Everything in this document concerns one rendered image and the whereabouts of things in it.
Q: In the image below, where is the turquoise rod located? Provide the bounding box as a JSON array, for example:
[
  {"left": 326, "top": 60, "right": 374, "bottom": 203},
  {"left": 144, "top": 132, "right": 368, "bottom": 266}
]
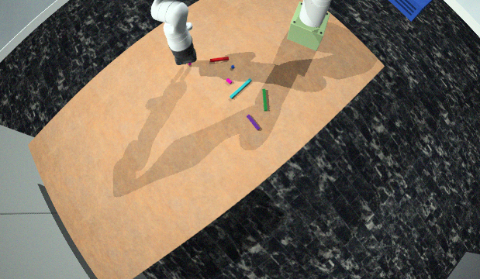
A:
[{"left": 230, "top": 78, "right": 252, "bottom": 99}]

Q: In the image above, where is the purple rod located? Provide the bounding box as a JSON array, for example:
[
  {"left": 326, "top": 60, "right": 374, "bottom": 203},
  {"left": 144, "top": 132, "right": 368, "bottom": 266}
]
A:
[{"left": 247, "top": 115, "right": 260, "bottom": 130}]

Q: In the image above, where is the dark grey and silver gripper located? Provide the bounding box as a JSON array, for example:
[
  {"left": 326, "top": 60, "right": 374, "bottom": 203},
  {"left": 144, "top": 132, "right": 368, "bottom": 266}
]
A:
[{"left": 167, "top": 22, "right": 197, "bottom": 65}]

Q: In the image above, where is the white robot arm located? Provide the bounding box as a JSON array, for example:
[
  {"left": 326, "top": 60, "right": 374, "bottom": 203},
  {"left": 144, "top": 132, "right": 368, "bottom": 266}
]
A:
[{"left": 151, "top": 0, "right": 331, "bottom": 43}]

